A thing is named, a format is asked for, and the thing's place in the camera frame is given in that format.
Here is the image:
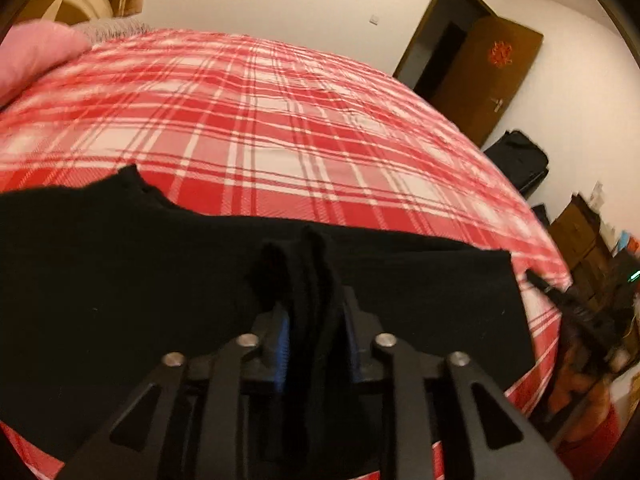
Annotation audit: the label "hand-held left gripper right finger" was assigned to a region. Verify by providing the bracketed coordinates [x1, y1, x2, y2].
[342, 287, 573, 480]

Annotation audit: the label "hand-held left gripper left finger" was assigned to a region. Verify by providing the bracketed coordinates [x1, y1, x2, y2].
[57, 305, 291, 480]

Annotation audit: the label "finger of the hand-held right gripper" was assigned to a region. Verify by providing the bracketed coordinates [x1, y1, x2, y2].
[525, 269, 571, 306]

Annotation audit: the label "black pants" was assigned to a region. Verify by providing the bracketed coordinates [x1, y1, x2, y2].
[0, 164, 536, 480]

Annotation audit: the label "person's right forearm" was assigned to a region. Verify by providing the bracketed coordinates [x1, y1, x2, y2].
[547, 357, 623, 456]

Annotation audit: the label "brown wooden cabinet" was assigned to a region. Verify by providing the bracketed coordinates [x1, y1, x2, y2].
[547, 195, 640, 311]

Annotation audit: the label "black suitcase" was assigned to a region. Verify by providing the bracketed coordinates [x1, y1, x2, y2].
[482, 130, 550, 198]

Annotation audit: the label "brown wooden door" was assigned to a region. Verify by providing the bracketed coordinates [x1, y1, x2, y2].
[430, 15, 545, 148]

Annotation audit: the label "bed with red plaid sheet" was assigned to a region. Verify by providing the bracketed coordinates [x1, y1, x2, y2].
[0, 27, 573, 480]

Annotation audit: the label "red paper door decoration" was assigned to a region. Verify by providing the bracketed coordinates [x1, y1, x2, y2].
[489, 40, 516, 67]

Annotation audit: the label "grey striped pillow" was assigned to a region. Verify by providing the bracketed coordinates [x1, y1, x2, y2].
[75, 15, 153, 46]

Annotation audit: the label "pink pillow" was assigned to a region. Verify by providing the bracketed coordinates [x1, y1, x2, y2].
[0, 21, 93, 108]

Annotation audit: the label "dark wooden door frame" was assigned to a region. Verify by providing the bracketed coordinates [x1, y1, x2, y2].
[392, 0, 496, 103]

